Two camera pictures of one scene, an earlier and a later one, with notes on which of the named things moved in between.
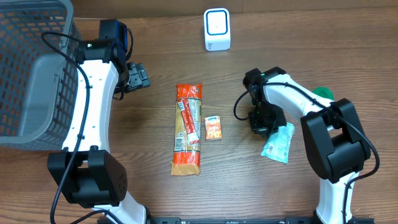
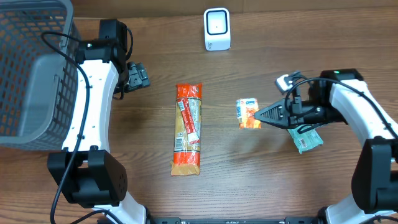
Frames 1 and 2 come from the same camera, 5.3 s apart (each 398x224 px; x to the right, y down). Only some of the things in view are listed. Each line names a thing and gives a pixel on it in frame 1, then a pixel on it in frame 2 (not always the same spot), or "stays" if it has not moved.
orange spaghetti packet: (187, 132) stays
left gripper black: (138, 78) stays
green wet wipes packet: (277, 145) -> (305, 140)
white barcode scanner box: (217, 29) stays
